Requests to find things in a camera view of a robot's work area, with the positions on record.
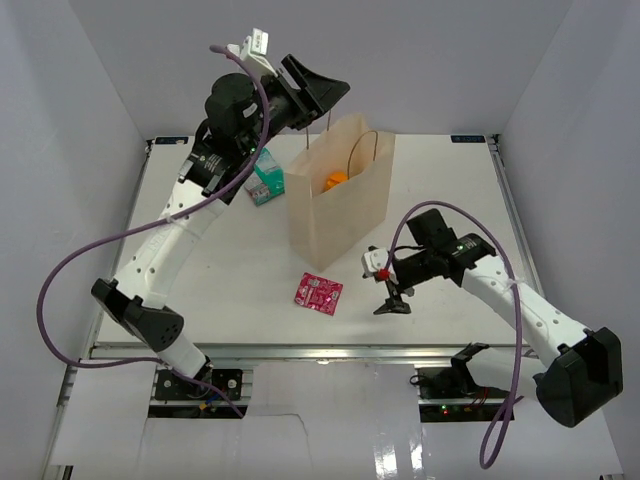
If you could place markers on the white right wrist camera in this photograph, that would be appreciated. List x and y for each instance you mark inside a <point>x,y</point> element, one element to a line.
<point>376,264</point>

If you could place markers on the xdof label sticker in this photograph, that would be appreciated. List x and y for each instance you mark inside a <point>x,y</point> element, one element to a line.
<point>171,140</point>
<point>468,139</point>

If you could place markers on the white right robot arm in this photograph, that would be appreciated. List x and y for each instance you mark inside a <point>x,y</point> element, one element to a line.
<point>576,370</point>

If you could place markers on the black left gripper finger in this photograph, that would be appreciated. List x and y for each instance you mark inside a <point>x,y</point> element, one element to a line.
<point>303,76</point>
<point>320,94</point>

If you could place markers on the beige paper bag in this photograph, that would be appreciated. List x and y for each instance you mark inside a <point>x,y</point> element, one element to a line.
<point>323,226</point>

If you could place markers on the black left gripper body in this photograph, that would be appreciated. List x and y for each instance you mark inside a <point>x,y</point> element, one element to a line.
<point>284,110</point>

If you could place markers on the aluminium front frame rail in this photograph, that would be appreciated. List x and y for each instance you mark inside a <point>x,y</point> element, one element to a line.
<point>328,352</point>

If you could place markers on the teal snack packet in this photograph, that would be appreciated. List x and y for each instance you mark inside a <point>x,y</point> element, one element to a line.
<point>266,182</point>

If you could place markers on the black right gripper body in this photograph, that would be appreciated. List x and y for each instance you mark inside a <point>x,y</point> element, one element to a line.
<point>415,269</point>

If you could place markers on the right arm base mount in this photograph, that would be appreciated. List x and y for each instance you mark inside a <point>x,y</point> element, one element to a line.
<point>442,399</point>

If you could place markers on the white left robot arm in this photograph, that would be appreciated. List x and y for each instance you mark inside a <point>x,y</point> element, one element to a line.
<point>207,182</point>

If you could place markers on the red snack packet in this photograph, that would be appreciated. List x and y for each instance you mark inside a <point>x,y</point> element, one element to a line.
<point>318,294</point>

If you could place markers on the right XDOF label sticker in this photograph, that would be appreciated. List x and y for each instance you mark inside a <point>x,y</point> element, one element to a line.
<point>468,139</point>

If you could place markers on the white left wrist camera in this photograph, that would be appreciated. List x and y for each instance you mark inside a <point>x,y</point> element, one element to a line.
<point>253,53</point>

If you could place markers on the left XDOF label sticker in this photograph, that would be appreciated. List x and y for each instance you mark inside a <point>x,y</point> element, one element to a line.
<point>171,140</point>

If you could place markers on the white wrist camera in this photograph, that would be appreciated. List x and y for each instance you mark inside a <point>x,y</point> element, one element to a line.
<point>376,264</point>
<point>253,53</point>

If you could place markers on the orange gummy snack bag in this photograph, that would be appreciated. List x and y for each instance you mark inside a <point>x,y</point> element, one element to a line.
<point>334,179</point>

